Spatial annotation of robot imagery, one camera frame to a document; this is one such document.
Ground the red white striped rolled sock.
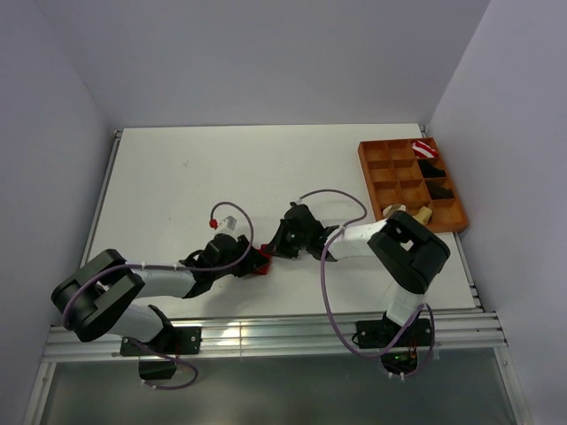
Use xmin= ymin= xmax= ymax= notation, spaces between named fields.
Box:
xmin=411 ymin=140 xmax=439 ymax=158

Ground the dark brown rolled sock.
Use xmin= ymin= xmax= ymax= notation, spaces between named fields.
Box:
xmin=425 ymin=178 xmax=454 ymax=200

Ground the brown striped sock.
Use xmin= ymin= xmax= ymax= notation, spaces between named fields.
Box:
xmin=382 ymin=204 xmax=407 ymax=219

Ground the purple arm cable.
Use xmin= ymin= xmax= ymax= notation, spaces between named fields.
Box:
xmin=61 ymin=201 xmax=254 ymax=390
xmin=299 ymin=189 xmax=438 ymax=378

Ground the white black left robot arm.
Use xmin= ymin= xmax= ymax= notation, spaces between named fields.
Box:
xmin=50 ymin=234 xmax=271 ymax=353

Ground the aluminium frame rail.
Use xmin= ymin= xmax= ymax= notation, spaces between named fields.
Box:
xmin=41 ymin=312 xmax=508 ymax=363

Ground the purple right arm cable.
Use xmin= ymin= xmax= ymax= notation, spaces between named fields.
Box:
xmin=299 ymin=189 xmax=438 ymax=378

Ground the yellow sock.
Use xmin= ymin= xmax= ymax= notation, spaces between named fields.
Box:
xmin=414 ymin=206 xmax=433 ymax=225

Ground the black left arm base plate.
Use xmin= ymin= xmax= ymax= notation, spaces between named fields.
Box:
xmin=120 ymin=327 xmax=201 ymax=357

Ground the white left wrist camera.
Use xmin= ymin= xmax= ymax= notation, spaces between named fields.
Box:
xmin=217 ymin=216 xmax=237 ymax=236

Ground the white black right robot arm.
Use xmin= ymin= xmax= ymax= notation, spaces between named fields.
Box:
xmin=265 ymin=204 xmax=450 ymax=345

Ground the black rolled sock upper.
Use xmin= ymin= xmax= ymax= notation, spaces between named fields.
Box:
xmin=417 ymin=159 xmax=447 ymax=179

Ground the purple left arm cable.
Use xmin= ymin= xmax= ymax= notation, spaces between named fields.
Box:
xmin=61 ymin=201 xmax=254 ymax=390

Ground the red sock with white pattern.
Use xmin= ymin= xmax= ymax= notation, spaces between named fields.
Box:
xmin=255 ymin=243 xmax=273 ymax=275

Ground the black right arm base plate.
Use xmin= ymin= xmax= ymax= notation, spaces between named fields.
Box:
xmin=352 ymin=316 xmax=434 ymax=350

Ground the wooden compartment tray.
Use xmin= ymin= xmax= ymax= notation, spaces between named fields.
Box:
xmin=358 ymin=137 xmax=469 ymax=233

